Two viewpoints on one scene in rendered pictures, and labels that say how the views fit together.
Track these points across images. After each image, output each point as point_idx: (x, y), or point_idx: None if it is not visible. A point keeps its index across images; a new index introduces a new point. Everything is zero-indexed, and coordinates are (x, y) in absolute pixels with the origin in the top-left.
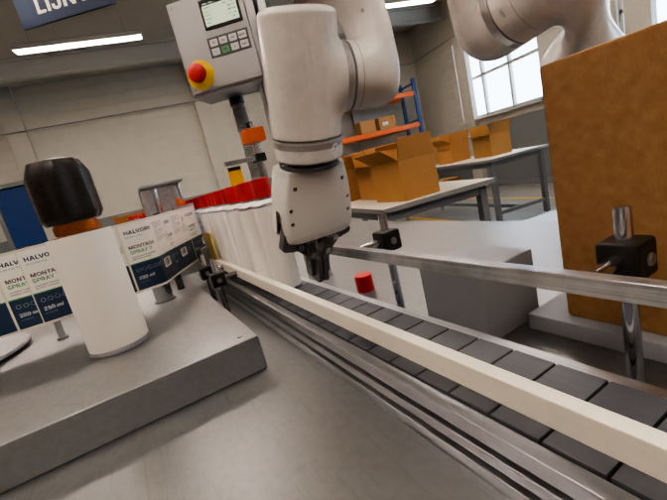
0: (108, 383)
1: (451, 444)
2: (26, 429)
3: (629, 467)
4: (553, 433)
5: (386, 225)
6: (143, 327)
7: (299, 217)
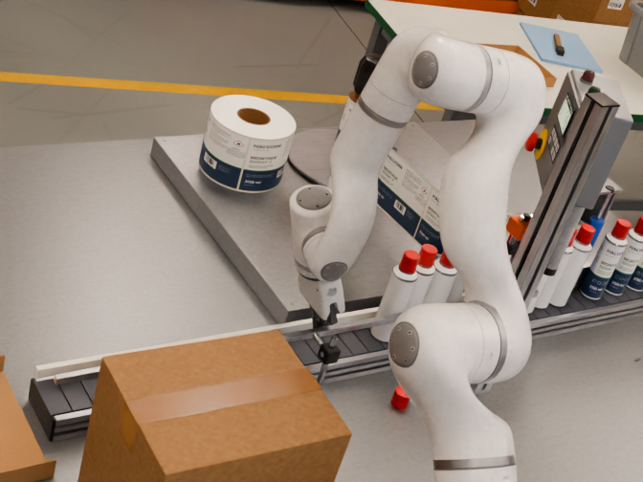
0: (266, 253)
1: None
2: (234, 233)
3: None
4: None
5: (329, 344)
6: None
7: (299, 281)
